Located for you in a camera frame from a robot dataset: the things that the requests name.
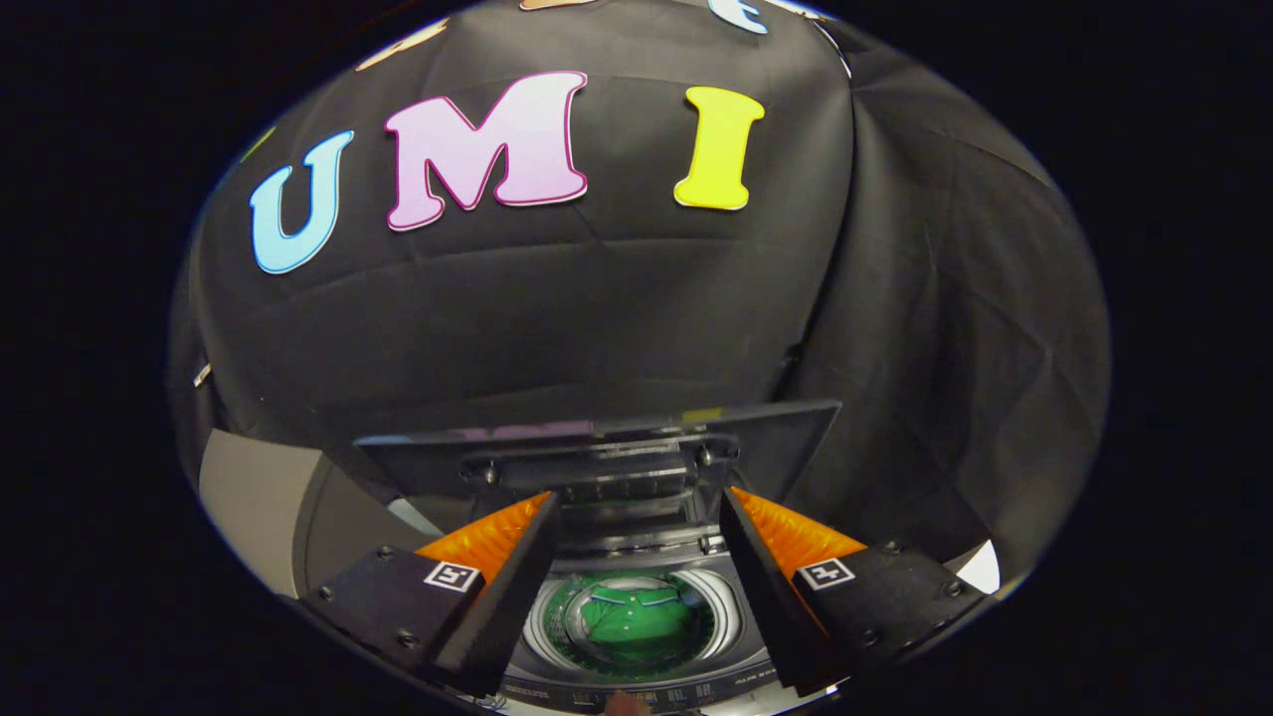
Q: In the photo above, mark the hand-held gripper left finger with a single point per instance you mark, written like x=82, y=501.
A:
x=512, y=597

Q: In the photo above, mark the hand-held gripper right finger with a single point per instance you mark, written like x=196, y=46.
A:
x=771, y=587

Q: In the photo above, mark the grey washing machine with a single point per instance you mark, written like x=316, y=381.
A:
x=736, y=622

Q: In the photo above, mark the green polo shirt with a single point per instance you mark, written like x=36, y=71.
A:
x=627, y=622

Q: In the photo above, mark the black backdrop cloth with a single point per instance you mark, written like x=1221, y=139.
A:
x=597, y=318

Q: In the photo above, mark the silver cloth clip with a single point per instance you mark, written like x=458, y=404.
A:
x=202, y=375

